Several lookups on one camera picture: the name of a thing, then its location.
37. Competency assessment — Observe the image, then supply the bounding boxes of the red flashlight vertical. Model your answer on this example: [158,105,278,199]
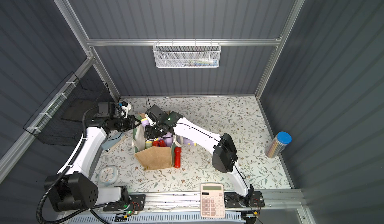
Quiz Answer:
[158,139,167,147]
[174,147,182,169]

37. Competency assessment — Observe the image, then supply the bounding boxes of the pale green flashlight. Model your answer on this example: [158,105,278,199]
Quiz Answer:
[145,141,153,149]

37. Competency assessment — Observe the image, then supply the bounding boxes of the purple flashlight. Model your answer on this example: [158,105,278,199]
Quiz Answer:
[182,137,197,146]

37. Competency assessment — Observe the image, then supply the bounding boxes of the purple flashlight vertical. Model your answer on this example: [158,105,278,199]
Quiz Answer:
[141,118,151,127]

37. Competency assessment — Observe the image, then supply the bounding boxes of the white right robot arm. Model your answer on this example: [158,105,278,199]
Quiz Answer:
[145,110,254,198]

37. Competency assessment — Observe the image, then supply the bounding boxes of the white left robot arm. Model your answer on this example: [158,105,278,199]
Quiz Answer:
[44,115,139,212]

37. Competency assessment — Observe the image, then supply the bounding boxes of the grey blue stapler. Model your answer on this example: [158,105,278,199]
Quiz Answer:
[101,133,127,152]

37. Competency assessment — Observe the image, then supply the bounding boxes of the pink desk calculator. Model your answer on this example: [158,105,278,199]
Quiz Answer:
[200,183,226,219]

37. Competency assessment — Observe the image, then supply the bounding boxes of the blue lid pencil tube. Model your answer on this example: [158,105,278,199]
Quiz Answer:
[265,131,293,158]

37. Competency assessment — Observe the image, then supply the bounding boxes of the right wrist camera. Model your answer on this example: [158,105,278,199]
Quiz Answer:
[145,104,165,123]

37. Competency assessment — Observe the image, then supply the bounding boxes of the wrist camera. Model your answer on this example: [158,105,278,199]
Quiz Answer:
[145,104,165,123]
[97,101,133,118]

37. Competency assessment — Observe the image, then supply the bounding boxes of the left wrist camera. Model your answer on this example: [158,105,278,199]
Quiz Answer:
[97,101,133,118]

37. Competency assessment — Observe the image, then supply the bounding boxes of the black wire side basket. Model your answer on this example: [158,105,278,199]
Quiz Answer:
[23,72,112,146]

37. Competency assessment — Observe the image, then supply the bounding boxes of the white wire wall basket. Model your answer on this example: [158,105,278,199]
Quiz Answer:
[153,42,222,68]

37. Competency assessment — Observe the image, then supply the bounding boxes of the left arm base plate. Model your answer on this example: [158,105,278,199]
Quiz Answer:
[103,195,146,212]

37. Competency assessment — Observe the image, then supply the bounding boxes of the markers in wall basket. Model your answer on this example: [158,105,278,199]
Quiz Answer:
[179,58,219,67]

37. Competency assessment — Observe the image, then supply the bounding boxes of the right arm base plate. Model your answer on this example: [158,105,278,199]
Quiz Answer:
[224,191,265,209]

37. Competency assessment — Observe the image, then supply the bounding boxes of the black corrugated cable hose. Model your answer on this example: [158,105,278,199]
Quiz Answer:
[35,106,121,224]

